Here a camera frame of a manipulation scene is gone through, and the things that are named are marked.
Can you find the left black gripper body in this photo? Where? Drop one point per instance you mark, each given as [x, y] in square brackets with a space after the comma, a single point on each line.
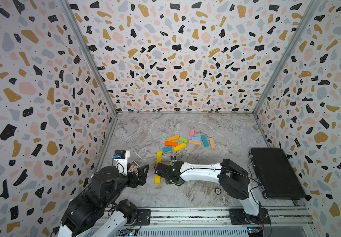
[132, 181]

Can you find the light blue block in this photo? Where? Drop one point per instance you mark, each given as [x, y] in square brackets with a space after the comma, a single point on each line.
[196, 138]

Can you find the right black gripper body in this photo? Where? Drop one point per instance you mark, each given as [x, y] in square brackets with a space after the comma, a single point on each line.
[168, 181]

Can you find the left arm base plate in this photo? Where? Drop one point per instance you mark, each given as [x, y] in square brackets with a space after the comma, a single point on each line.
[142, 217]

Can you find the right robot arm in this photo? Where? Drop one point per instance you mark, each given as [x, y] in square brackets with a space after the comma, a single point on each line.
[233, 179]

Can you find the green block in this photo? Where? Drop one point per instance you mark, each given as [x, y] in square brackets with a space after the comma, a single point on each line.
[183, 140]

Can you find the long yellow block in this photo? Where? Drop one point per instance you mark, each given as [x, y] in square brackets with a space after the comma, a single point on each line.
[157, 180]
[159, 157]

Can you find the teal short block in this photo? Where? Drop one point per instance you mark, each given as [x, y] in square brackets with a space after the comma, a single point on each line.
[167, 149]

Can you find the aluminium rail frame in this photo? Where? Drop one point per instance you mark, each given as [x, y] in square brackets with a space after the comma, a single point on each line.
[288, 221]

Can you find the poker chip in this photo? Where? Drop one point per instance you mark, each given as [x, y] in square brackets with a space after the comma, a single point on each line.
[218, 191]

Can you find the colourful card box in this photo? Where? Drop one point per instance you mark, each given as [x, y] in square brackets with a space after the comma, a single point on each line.
[133, 167]

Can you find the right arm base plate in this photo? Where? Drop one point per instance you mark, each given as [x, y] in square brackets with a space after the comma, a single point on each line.
[239, 217]

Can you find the beige wooden block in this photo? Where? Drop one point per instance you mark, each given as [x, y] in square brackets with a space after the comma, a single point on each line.
[212, 143]

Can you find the teal long block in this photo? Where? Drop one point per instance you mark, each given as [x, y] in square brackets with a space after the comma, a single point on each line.
[204, 141]

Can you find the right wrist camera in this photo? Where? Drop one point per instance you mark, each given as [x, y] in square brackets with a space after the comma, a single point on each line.
[173, 159]

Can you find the tan wooden block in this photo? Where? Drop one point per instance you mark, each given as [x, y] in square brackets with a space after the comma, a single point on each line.
[195, 142]

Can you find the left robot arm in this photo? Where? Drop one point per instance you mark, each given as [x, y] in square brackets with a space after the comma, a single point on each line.
[89, 206]

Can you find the black case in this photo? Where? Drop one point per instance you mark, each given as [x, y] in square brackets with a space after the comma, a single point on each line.
[275, 174]

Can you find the amber orange block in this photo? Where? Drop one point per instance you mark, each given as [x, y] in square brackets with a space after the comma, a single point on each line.
[173, 138]

